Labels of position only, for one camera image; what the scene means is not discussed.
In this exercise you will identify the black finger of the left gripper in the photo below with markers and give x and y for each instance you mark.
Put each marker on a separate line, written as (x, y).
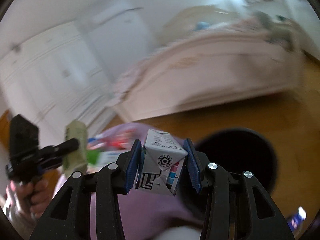
(58, 151)

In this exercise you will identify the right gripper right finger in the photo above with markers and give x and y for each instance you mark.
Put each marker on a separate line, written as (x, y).
(236, 203)

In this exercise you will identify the pale green paper carton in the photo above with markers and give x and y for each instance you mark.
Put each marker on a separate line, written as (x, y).
(76, 160)

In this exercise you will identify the left hand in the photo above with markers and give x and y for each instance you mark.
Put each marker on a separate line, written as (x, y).
(30, 200)

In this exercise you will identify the smartphone with lit screen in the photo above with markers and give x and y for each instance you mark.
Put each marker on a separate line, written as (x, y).
(296, 220)

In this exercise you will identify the white printed milk carton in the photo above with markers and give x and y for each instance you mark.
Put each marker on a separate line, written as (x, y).
(161, 163)

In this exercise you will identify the cream ornate bed frame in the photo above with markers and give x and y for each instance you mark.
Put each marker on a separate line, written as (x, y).
(226, 62)

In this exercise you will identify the black round trash bin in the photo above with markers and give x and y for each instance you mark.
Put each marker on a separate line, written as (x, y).
(237, 150)

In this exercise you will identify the white wardrobe cabinet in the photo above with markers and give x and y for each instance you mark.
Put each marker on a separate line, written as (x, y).
(62, 60)

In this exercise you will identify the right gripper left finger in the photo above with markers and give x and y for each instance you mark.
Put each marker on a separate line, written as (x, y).
(68, 214)

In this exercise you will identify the purple tablecloth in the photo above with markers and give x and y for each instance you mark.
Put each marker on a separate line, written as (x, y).
(145, 215)

